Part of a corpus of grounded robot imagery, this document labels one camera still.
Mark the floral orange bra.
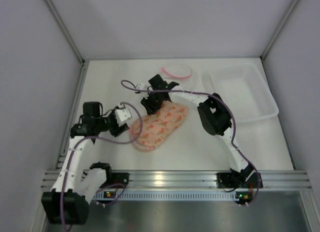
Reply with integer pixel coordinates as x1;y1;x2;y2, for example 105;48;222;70
129;101;189;152

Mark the white mesh laundry bag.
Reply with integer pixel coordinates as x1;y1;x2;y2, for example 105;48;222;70
160;62;197;90

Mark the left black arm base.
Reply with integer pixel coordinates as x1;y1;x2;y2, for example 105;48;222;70
100;172;130;188

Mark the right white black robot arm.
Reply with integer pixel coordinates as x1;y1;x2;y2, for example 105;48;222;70
140;74;261;187

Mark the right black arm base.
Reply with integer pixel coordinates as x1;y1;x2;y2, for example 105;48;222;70
216;170;263;189

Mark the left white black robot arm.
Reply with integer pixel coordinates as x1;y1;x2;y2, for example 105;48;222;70
41;102;132;226

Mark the clear plastic bin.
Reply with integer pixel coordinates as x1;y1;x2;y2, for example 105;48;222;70
208;63;279;123

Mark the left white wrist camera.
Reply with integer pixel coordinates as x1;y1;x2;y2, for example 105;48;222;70
114;103;132;125

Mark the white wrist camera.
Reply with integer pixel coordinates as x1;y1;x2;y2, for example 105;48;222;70
114;103;132;125
135;83;148;94

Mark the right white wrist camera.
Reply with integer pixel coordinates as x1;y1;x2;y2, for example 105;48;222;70
135;83;148;94

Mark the slotted grey cable duct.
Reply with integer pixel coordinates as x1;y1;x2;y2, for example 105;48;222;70
93;190;251;201

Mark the aluminium front rail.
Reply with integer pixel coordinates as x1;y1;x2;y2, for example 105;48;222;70
41;169;312;191

